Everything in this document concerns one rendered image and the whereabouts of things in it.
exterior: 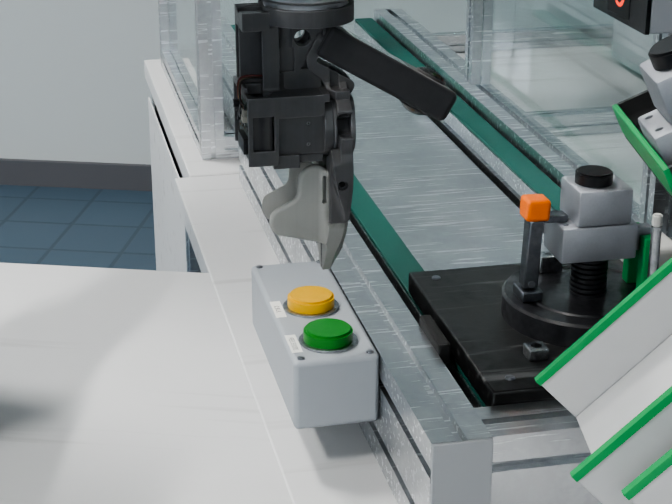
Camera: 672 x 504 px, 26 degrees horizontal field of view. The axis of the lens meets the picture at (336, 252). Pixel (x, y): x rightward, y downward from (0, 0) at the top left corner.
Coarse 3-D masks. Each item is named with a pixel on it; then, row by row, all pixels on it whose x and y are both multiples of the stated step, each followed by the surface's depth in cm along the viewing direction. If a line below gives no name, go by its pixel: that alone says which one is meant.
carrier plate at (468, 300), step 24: (504, 264) 130; (408, 288) 129; (432, 288) 125; (456, 288) 125; (480, 288) 125; (432, 312) 122; (456, 312) 121; (480, 312) 121; (456, 336) 116; (480, 336) 116; (504, 336) 116; (456, 360) 116; (480, 360) 112; (504, 360) 112; (552, 360) 112; (480, 384) 110; (504, 384) 108; (528, 384) 108
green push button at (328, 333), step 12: (312, 324) 118; (324, 324) 118; (336, 324) 118; (348, 324) 118; (312, 336) 116; (324, 336) 116; (336, 336) 116; (348, 336) 116; (324, 348) 116; (336, 348) 116
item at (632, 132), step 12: (636, 96) 91; (648, 96) 92; (624, 108) 92; (636, 108) 92; (648, 108) 92; (624, 120) 89; (636, 120) 92; (624, 132) 91; (636, 132) 86; (636, 144) 87; (648, 144) 84; (648, 156) 84; (660, 168) 81; (660, 180) 83
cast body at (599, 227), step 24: (600, 168) 116; (576, 192) 115; (600, 192) 114; (624, 192) 115; (576, 216) 115; (600, 216) 115; (624, 216) 115; (552, 240) 117; (576, 240) 115; (600, 240) 116; (624, 240) 116
